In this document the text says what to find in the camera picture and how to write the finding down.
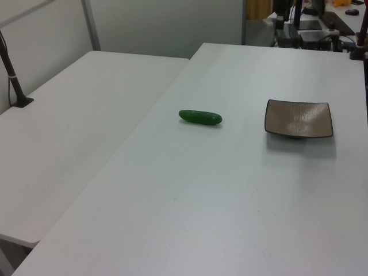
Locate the black pole with base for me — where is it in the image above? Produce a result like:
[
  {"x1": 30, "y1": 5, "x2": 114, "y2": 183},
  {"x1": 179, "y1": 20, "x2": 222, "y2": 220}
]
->
[{"x1": 0, "y1": 29, "x2": 35, "y2": 109}]

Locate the grey partition frame post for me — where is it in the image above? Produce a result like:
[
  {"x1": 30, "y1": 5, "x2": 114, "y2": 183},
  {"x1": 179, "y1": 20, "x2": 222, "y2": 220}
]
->
[{"x1": 80, "y1": 0, "x2": 102, "y2": 52}]

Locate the dark red stand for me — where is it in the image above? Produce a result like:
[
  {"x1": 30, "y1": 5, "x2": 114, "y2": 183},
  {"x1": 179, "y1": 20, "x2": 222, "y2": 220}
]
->
[{"x1": 349, "y1": 0, "x2": 368, "y2": 60}]

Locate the square brown ceramic plate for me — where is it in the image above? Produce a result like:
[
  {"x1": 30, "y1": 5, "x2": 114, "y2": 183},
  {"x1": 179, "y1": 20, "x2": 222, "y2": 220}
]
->
[{"x1": 264, "y1": 99, "x2": 334, "y2": 140}]

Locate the black monitor stand pole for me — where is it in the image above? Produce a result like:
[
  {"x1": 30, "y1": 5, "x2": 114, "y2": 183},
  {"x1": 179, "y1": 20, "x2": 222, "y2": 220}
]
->
[{"x1": 293, "y1": 0, "x2": 303, "y2": 30}]

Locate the silver computer box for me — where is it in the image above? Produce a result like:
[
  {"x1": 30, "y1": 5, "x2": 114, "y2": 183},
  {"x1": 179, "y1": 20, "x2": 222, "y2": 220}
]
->
[{"x1": 298, "y1": 30, "x2": 332, "y2": 50}]

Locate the green cucumber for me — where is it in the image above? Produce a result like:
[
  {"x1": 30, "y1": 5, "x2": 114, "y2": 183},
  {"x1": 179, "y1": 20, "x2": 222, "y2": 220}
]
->
[{"x1": 178, "y1": 109, "x2": 223, "y2": 127}]

